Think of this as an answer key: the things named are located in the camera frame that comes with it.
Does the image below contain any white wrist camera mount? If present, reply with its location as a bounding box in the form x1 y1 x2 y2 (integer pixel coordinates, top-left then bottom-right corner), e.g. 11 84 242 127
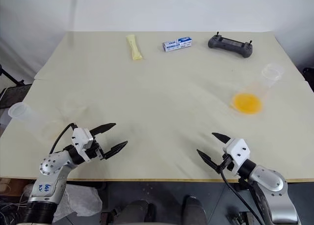
72 127 95 162
222 137 251 176

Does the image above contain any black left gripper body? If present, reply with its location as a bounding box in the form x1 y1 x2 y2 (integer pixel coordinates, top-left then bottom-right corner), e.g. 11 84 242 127
84 134 107 161

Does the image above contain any white and blue carton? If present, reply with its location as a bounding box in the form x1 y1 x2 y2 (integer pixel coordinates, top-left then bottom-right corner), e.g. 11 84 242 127
161 36 193 53

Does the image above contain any pale yellow plastic packet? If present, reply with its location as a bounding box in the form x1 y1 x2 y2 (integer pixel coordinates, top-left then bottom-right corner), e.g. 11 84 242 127
125 34 145 62

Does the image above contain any black mesh seat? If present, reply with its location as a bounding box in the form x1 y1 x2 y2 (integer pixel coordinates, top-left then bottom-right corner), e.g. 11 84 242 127
0 84 33 111

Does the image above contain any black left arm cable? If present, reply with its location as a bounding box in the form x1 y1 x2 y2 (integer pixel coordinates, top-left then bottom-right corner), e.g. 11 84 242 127
49 123 77 155

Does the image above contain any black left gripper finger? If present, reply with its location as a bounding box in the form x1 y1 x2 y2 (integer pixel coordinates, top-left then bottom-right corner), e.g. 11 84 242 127
89 123 117 138
103 140 129 160

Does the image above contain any large clear plastic cup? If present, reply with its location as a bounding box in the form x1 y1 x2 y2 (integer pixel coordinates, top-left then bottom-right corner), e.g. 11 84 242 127
230 62 285 116

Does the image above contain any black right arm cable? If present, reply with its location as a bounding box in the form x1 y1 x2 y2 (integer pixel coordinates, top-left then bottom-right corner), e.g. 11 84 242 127
218 165 249 225

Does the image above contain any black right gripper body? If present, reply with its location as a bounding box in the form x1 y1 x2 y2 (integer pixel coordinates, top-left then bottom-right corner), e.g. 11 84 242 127
218 152 234 173

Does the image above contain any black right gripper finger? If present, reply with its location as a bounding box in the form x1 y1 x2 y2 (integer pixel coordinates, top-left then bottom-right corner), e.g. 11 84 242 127
196 149 222 174
211 132 232 146

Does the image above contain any small clear plastic cup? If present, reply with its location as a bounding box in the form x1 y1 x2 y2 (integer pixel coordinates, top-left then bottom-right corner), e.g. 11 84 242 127
7 101 65 141

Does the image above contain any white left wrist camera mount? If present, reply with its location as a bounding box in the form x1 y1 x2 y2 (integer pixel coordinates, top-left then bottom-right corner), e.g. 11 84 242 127
72 127 95 162

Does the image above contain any dark grey handheld controller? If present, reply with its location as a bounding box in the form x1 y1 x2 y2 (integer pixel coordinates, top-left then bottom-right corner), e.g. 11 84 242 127
208 31 255 59

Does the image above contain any crumpled clear plastic bag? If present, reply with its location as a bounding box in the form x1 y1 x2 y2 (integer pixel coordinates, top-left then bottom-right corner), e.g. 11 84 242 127
52 184 103 224

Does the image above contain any black tripod stand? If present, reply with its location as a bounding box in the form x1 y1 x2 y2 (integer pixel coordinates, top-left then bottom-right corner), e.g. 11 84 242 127
0 62 26 86

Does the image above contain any tangle of thin wires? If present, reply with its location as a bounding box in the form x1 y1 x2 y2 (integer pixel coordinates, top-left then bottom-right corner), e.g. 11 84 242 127
0 184 33 225

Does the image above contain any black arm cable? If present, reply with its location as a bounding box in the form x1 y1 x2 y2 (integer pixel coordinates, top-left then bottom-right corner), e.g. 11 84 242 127
49 123 77 155
218 165 249 225

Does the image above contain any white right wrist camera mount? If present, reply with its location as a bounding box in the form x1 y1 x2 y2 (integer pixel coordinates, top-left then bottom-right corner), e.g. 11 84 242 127
222 137 251 176

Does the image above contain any dark rounded shape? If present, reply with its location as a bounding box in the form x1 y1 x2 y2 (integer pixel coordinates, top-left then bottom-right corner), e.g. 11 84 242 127
181 194 209 225
114 200 156 225

